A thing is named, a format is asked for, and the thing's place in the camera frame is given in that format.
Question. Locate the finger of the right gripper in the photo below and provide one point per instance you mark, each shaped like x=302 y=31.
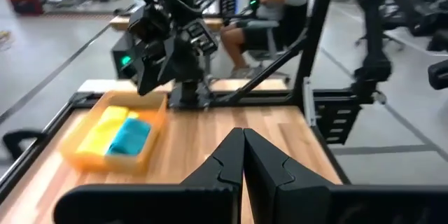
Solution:
x=150 y=73
x=185 y=63

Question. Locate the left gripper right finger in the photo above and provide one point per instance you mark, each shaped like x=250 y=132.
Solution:
x=266 y=171

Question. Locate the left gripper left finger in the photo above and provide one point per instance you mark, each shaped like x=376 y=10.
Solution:
x=231 y=168

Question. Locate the teal microfiber towel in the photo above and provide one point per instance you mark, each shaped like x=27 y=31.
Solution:
x=129 y=138

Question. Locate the yellow microfiber towel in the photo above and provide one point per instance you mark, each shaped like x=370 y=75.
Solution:
x=99 y=133

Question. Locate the orange plastic bin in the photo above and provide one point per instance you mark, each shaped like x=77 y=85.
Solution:
x=140 y=161

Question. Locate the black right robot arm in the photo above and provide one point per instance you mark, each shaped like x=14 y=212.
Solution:
x=190 y=94

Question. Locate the black office chair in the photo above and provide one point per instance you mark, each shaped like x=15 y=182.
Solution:
x=280 y=38

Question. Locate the red box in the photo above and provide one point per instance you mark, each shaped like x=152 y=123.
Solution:
x=25 y=3

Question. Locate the silver metal bracket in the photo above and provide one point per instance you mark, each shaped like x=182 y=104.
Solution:
x=308 y=101

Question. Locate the black curved bracket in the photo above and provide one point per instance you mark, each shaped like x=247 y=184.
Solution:
x=21 y=140

